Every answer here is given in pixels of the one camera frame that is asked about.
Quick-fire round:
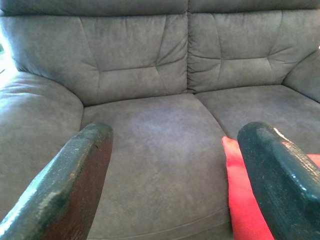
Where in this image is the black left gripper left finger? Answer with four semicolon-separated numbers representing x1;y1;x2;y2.
0;121;114;240

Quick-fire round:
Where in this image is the red pillow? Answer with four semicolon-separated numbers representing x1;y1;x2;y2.
221;136;320;240

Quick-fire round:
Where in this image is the dark brown fabric sofa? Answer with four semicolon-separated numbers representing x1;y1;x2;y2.
0;0;320;240

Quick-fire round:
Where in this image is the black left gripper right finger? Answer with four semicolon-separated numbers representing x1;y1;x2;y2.
236;121;320;240

